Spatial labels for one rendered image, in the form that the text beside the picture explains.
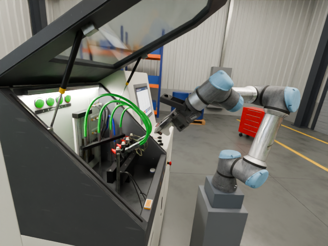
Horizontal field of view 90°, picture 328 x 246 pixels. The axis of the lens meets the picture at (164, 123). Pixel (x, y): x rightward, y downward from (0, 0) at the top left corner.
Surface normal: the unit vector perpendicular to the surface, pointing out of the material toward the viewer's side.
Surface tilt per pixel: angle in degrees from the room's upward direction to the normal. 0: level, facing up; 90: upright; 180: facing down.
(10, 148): 90
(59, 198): 90
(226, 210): 0
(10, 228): 90
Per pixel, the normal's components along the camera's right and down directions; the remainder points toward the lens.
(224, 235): 0.03, 0.28
